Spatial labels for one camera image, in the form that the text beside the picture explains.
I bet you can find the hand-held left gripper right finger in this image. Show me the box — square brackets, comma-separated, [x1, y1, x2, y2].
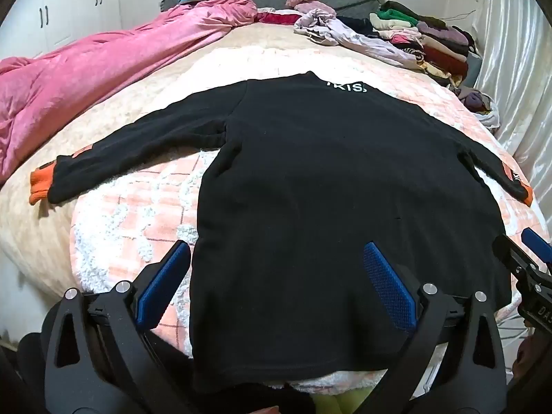
[362, 241, 510, 414]

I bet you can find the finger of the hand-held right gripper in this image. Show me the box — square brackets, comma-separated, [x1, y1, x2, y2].
[521, 227, 552, 269]
[493, 234, 534, 279]

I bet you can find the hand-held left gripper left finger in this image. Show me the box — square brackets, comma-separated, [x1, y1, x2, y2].
[44, 240, 195, 414]

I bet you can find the black sweater with orange cuffs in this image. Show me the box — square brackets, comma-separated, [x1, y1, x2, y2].
[28, 70, 534, 391]

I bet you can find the pile of folded clothes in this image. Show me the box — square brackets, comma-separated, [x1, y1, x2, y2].
[368, 0, 477, 87]

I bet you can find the peach and white checked blanket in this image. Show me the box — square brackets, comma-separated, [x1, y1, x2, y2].
[69, 47, 548, 393]

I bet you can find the yellow green clothing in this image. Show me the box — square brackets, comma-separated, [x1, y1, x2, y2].
[314, 385, 377, 414]

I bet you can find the white cloth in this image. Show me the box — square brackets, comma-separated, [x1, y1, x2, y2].
[474, 102, 501, 134]

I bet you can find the purple cloth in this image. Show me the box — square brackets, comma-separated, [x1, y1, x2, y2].
[458, 87, 490, 114]

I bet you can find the white satin curtain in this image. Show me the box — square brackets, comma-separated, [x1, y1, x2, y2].
[472, 0, 552, 208]

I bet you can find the grey blue cushion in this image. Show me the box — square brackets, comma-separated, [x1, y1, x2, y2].
[466, 52, 484, 88]

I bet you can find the pink velvet duvet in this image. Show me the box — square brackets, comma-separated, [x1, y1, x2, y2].
[0, 0, 259, 184]

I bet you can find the lilac crumpled garment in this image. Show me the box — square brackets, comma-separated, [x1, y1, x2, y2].
[294, 9, 425, 70]

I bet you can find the red cloth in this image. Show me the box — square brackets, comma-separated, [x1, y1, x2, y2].
[256, 11, 303, 27]

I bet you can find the pale pink fluffy pillow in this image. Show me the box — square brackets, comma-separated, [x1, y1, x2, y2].
[293, 2, 337, 16]

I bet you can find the white wardrobe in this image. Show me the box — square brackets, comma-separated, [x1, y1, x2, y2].
[0, 0, 120, 60]

